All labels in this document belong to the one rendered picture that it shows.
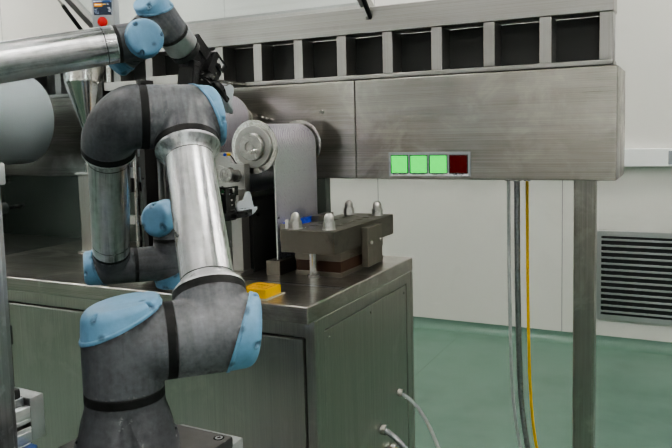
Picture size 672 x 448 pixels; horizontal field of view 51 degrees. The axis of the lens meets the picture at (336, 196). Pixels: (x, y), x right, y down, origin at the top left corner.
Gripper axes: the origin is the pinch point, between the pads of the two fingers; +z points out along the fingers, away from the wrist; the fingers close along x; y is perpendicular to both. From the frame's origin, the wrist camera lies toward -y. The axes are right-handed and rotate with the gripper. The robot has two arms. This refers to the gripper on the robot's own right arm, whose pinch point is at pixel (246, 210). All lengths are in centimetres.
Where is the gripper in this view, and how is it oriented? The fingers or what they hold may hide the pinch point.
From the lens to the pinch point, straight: 181.4
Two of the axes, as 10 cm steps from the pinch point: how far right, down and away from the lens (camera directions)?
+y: -0.2, -10.0, -0.9
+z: 4.5, -0.9, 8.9
